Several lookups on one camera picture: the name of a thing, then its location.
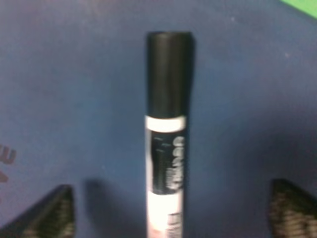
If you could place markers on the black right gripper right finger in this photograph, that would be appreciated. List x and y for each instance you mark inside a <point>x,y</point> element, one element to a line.
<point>292,210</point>

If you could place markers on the dark blue notebook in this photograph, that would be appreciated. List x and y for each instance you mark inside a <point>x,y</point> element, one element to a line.
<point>72,106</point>

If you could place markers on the white black marker pen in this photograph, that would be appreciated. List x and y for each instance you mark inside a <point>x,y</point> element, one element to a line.
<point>170,63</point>

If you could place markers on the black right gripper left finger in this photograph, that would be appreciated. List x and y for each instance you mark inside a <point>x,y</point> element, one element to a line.
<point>51,217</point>

